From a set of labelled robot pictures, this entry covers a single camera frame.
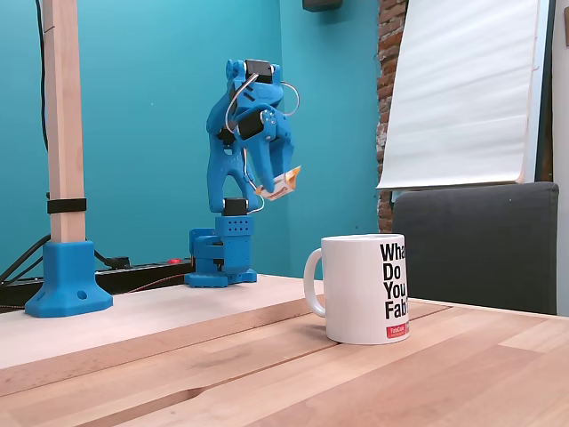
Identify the sweet white gold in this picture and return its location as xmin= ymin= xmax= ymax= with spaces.
xmin=255 ymin=165 xmax=302 ymax=201

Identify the white mug black text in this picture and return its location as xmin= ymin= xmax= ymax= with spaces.
xmin=303 ymin=233 xmax=413 ymax=346

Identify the black power strip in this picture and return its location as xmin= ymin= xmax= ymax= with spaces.
xmin=0 ymin=257 xmax=195 ymax=303

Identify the black power plug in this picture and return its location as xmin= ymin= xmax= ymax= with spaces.
xmin=95 ymin=251 xmax=131 ymax=270

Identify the white flip chart paper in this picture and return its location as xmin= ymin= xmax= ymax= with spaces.
xmin=375 ymin=0 xmax=541 ymax=191

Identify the pale wooden base board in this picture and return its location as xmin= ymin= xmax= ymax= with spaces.
xmin=0 ymin=273 xmax=328 ymax=370

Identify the flip chart easel board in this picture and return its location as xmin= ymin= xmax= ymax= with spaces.
xmin=528 ymin=0 xmax=557 ymax=184

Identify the dark wall-mounted box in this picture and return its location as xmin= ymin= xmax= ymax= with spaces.
xmin=301 ymin=0 xmax=344 ymax=12

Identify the wooden post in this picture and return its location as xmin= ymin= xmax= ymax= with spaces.
xmin=40 ymin=0 xmax=88 ymax=245

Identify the black strap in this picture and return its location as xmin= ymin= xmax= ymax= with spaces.
xmin=46 ymin=198 xmax=88 ymax=215

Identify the black cable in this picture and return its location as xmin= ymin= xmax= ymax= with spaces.
xmin=35 ymin=0 xmax=50 ymax=152

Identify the blue post base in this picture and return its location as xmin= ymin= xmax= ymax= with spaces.
xmin=24 ymin=239 xmax=115 ymax=319

